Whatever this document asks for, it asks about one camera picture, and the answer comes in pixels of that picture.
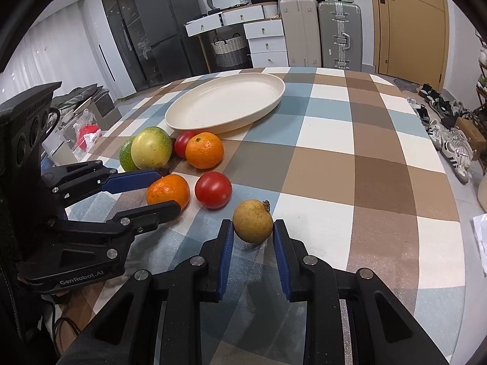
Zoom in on orange mandarin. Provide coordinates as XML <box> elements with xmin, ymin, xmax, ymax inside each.
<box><xmin>146</xmin><ymin>174</ymin><xmax>190</xmax><ymax>210</ymax></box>
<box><xmin>185</xmin><ymin>132</ymin><xmax>225</xmax><ymax>170</ymax></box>

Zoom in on yellow green passion fruit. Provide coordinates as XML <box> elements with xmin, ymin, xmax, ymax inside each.
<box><xmin>131</xmin><ymin>126</ymin><xmax>173</xmax><ymax>170</ymax></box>

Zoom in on red tomato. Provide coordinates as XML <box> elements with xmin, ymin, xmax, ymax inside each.
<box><xmin>195</xmin><ymin>172</ymin><xmax>232</xmax><ymax>209</ymax></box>
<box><xmin>173</xmin><ymin>131</ymin><xmax>196</xmax><ymax>159</ymax></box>

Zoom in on brown longan fruit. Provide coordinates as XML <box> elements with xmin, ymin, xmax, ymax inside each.
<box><xmin>233</xmin><ymin>200</ymin><xmax>273</xmax><ymax>245</ymax></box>

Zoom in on red white plastic bag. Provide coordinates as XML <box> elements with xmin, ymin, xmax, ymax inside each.
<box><xmin>73</xmin><ymin>109</ymin><xmax>102</xmax><ymax>161</ymax></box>

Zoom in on red tomato behind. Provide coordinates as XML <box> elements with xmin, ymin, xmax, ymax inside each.
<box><xmin>173</xmin><ymin>131</ymin><xmax>196</xmax><ymax>159</ymax></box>

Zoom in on cream round plate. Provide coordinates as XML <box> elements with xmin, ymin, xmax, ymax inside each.
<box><xmin>165</xmin><ymin>73</ymin><xmax>286</xmax><ymax>134</ymax></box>

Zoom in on checkered tablecloth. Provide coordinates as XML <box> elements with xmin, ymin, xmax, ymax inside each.
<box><xmin>86</xmin><ymin>68</ymin><xmax>465</xmax><ymax>364</ymax></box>

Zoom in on black refrigerator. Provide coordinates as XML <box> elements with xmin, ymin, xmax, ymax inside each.
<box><xmin>135</xmin><ymin>0</ymin><xmax>208</xmax><ymax>83</ymax></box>

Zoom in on white sneakers on floor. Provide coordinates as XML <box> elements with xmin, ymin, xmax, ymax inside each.
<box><xmin>427</xmin><ymin>120</ymin><xmax>474</xmax><ymax>185</ymax></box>

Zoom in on woven laundry basket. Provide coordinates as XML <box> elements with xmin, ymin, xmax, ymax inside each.
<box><xmin>211</xmin><ymin>33</ymin><xmax>248</xmax><ymax>69</ymax></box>

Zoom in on white drawer cabinet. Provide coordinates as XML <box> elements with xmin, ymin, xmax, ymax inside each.
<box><xmin>185</xmin><ymin>2</ymin><xmax>289</xmax><ymax>68</ymax></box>

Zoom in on beige suitcase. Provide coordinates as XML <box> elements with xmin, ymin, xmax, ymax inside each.
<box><xmin>279</xmin><ymin>0</ymin><xmax>322</xmax><ymax>68</ymax></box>

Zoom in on silver suitcase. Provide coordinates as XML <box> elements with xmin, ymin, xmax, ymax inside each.
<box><xmin>318</xmin><ymin>2</ymin><xmax>363</xmax><ymax>72</ymax></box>

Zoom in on wooden door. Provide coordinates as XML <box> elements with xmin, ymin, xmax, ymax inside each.
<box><xmin>372</xmin><ymin>0</ymin><xmax>449</xmax><ymax>91</ymax></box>

